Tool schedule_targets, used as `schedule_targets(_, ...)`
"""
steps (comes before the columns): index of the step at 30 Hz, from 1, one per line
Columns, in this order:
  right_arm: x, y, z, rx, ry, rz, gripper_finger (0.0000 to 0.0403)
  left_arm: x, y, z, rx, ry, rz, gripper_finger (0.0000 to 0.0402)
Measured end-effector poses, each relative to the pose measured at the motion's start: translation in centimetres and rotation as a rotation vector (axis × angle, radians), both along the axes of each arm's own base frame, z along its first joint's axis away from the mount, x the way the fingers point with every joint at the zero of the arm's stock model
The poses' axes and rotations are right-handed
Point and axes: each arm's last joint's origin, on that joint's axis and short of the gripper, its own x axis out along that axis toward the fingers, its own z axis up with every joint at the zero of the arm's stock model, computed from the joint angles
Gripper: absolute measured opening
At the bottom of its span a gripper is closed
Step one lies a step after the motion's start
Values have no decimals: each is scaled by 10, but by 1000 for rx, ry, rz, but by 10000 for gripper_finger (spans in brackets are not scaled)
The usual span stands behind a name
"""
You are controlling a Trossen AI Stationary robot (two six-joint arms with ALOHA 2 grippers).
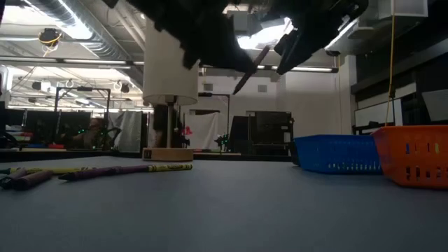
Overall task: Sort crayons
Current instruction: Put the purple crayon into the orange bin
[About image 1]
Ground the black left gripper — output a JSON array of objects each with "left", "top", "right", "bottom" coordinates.
[{"left": 153, "top": 0, "right": 257, "bottom": 74}]

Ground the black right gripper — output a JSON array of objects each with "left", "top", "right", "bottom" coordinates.
[{"left": 273, "top": 0, "right": 370, "bottom": 76}]

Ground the purple crayon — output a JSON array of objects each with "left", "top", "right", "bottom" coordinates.
[
  {"left": 13, "top": 169, "right": 54, "bottom": 192},
  {"left": 0, "top": 168, "right": 29, "bottom": 190},
  {"left": 113, "top": 164, "right": 152, "bottom": 175},
  {"left": 232, "top": 45, "right": 272, "bottom": 96},
  {"left": 57, "top": 165, "right": 118, "bottom": 182}
]

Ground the white shade wooden base lamp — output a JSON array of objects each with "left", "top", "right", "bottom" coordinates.
[{"left": 141, "top": 19, "right": 200, "bottom": 162}]

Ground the white backdrop sheet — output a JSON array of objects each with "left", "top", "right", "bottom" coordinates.
[{"left": 181, "top": 111, "right": 229, "bottom": 151}]

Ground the black cabinet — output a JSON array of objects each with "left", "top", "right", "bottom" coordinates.
[{"left": 227, "top": 110, "right": 295, "bottom": 157}]

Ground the whiteboard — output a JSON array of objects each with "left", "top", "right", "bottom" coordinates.
[{"left": 353, "top": 98, "right": 404, "bottom": 129}]

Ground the blue plastic basket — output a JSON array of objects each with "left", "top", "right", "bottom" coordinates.
[{"left": 293, "top": 134, "right": 384, "bottom": 176}]

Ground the green-tipped yellow crayon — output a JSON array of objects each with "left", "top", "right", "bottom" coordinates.
[
  {"left": 146, "top": 163, "right": 194, "bottom": 173},
  {"left": 0, "top": 167, "right": 96, "bottom": 176}
]

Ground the grey curtain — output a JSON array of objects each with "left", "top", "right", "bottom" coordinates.
[{"left": 107, "top": 110, "right": 144, "bottom": 153}]

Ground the grey panel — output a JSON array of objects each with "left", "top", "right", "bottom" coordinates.
[{"left": 421, "top": 88, "right": 448, "bottom": 123}]

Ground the person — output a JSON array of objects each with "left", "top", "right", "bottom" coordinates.
[{"left": 71, "top": 117, "right": 109, "bottom": 151}]

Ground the orange plastic basket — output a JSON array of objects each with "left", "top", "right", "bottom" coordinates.
[{"left": 370, "top": 125, "right": 448, "bottom": 190}]

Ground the yellow cord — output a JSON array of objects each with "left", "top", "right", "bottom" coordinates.
[{"left": 384, "top": 13, "right": 396, "bottom": 126}]

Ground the black gantry frame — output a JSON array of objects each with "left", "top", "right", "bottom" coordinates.
[{"left": 53, "top": 85, "right": 112, "bottom": 148}]

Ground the round silver air duct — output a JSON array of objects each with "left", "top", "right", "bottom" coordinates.
[{"left": 20, "top": 0, "right": 146, "bottom": 88}]

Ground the black reel yellow cable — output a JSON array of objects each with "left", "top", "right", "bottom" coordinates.
[{"left": 37, "top": 27, "right": 64, "bottom": 57}]

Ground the black table frame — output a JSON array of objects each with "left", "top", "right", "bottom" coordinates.
[{"left": 0, "top": 148, "right": 295, "bottom": 163}]

